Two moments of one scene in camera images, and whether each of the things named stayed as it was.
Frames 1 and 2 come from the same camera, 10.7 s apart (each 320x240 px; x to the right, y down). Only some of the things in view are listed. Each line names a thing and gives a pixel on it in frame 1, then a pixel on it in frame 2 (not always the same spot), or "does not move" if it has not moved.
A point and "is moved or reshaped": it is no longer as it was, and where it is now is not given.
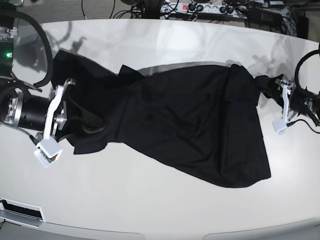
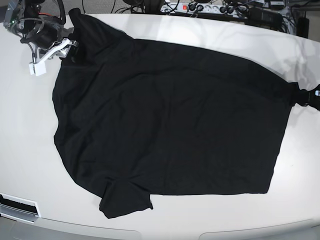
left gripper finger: (90, 124) -> (74, 52)
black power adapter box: (302, 26) does not move
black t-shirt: (204, 120) is moved or reshaped
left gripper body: (46, 115) -> (52, 40)
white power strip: (237, 10) does not move
